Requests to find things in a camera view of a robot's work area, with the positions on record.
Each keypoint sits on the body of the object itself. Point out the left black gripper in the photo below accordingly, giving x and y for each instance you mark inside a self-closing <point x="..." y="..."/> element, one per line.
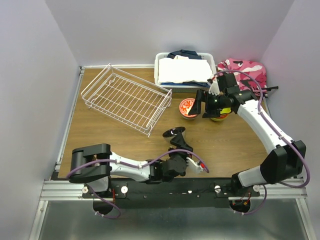
<point x="178" y="141"/>

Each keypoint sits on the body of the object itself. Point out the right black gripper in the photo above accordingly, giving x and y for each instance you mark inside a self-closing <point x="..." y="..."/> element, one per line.
<point x="202" y="95"/>

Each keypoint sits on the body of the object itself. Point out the beige bowl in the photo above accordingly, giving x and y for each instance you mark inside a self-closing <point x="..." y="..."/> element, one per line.
<point x="172" y="132"/>

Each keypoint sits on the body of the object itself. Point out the lime green bowl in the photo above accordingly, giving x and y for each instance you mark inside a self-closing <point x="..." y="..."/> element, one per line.
<point x="219" y="119"/>
<point x="225" y="111"/>

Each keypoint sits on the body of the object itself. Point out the white bowl orange pattern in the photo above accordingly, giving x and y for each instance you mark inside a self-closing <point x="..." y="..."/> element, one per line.
<point x="185" y="107"/>

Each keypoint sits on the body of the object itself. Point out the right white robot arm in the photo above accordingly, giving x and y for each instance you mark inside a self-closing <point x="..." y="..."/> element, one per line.
<point x="285" y="156"/>

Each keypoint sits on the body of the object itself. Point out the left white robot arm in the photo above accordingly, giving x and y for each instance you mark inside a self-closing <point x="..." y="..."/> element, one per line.
<point x="95" y="164"/>

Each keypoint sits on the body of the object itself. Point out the white plastic laundry basket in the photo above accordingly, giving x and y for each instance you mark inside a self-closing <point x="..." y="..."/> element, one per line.
<point x="187" y="86"/>

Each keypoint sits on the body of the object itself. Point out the white folded cloth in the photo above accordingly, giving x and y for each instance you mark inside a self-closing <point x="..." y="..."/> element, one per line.
<point x="183" y="70"/>

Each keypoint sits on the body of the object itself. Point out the dark blue clothes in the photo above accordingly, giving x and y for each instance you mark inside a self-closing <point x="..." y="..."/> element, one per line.
<point x="184" y="55"/>

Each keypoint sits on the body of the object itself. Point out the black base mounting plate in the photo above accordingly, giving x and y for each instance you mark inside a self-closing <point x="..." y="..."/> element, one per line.
<point x="179" y="193"/>

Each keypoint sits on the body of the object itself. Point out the pink camouflage garment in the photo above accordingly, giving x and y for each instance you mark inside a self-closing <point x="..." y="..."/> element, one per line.
<point x="254" y="69"/>

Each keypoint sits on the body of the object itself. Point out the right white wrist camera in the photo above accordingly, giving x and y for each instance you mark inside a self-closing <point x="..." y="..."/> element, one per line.
<point x="213" y="85"/>

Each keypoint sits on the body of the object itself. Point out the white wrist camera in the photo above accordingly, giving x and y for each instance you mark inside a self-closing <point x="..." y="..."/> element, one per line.
<point x="197" y="166"/>
<point x="213" y="85"/>

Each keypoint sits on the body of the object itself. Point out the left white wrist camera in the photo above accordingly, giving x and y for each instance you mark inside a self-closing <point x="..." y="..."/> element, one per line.
<point x="197" y="166"/>

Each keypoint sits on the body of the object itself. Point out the white wire dish rack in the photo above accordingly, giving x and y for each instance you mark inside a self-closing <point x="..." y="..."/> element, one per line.
<point x="127" y="98"/>

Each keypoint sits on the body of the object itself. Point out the aluminium table frame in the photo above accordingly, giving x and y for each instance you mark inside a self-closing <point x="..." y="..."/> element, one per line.
<point x="289" y="204"/>

